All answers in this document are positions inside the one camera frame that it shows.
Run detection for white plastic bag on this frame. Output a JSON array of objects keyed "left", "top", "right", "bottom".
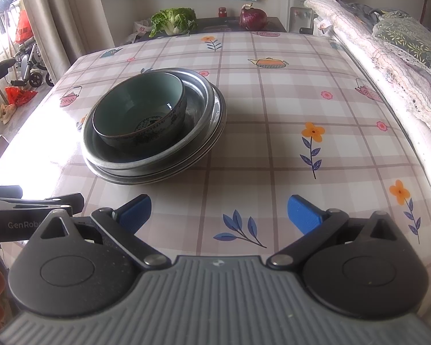
[{"left": 125, "top": 21, "right": 152, "bottom": 44}]

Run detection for red plastic bag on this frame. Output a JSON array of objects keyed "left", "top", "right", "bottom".
[
  {"left": 4, "top": 86, "right": 39, "bottom": 107},
  {"left": 14, "top": 7, "right": 35, "bottom": 44}
]

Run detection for wheelchair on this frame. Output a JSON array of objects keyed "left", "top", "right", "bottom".
[{"left": 0, "top": 35, "right": 55, "bottom": 90}]

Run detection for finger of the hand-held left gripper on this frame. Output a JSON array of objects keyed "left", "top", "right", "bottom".
[
  {"left": 0, "top": 185, "right": 23, "bottom": 199},
  {"left": 0, "top": 193, "right": 85, "bottom": 213}
]

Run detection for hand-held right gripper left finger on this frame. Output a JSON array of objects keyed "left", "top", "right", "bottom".
[{"left": 27, "top": 193, "right": 173, "bottom": 270}]

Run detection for napa cabbage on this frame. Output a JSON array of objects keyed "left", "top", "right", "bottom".
[{"left": 149, "top": 7, "right": 198, "bottom": 37}]

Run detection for red cabbage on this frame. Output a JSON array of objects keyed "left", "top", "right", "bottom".
[{"left": 239, "top": 3, "right": 268, "bottom": 31}]

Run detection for large steel plate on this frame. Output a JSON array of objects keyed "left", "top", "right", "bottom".
[{"left": 85, "top": 90, "right": 228, "bottom": 187}]

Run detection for green ceramic bowl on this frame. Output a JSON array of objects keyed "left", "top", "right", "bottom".
[{"left": 92, "top": 71, "right": 187, "bottom": 151}]

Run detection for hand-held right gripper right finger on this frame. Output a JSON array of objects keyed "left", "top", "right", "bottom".
[{"left": 267, "top": 194, "right": 400, "bottom": 269}]

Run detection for black cardboard box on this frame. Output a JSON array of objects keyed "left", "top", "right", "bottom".
[{"left": 157, "top": 16, "right": 286, "bottom": 39}]

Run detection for beige curtain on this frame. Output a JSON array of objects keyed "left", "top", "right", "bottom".
[{"left": 18, "top": 0, "right": 116, "bottom": 80}]

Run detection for white quilted blanket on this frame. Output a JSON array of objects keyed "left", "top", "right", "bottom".
[{"left": 303, "top": 0, "right": 431, "bottom": 195}]

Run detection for white water dispenser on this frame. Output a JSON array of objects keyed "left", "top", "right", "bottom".
[{"left": 286, "top": 0, "right": 315, "bottom": 35}]

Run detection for green leaf-print pillow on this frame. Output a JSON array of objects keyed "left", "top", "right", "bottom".
[{"left": 373, "top": 14, "right": 431, "bottom": 74}]

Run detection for stainless steel plates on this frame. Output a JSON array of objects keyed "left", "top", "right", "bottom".
[{"left": 83, "top": 79, "right": 223, "bottom": 180}]

